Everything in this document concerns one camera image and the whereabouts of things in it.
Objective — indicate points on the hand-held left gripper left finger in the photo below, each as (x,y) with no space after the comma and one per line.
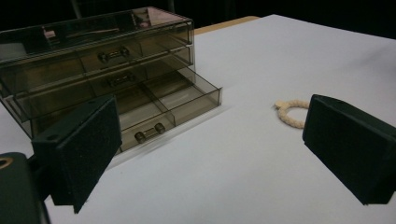
(84,149)

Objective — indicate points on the smoky clear acrylic drawer organizer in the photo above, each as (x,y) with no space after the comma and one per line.
(93,28)

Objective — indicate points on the divided smoky acrylic drawer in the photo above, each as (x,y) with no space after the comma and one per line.
(190,107)

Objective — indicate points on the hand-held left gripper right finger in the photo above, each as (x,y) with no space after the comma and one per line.
(351,149)

